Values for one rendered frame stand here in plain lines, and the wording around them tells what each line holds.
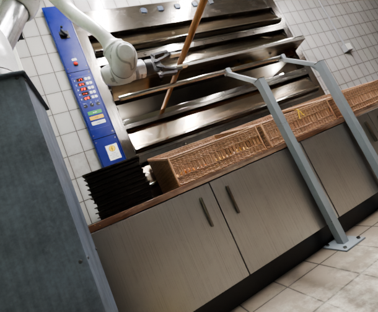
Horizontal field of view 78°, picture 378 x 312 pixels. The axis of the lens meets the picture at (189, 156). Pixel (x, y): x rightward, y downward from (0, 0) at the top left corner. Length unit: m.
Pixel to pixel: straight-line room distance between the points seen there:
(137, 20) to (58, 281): 1.93
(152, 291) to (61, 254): 0.52
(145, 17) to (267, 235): 1.85
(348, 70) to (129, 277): 2.75
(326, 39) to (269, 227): 2.29
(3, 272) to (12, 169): 0.22
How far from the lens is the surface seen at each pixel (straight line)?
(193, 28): 1.15
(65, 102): 1.79
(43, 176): 0.65
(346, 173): 1.60
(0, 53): 0.88
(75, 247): 0.63
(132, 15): 2.23
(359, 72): 3.13
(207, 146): 1.20
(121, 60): 1.02
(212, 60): 1.94
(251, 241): 1.18
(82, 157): 1.64
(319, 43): 2.96
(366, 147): 1.70
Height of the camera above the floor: 0.55
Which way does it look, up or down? 8 degrees up
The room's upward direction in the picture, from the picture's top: 24 degrees counter-clockwise
